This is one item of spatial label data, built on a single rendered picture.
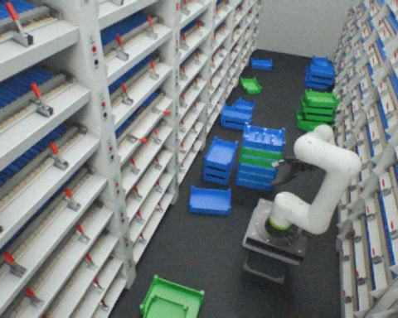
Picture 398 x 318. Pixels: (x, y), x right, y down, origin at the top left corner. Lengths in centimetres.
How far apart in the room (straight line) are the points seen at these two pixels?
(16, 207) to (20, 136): 21
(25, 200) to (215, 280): 132
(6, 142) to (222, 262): 153
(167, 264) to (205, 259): 24
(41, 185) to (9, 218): 13
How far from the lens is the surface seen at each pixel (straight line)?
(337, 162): 140
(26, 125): 93
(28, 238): 114
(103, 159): 123
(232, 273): 205
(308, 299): 209
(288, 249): 181
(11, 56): 83
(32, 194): 101
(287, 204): 167
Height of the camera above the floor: 175
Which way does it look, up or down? 39 degrees down
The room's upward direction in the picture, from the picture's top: 4 degrees clockwise
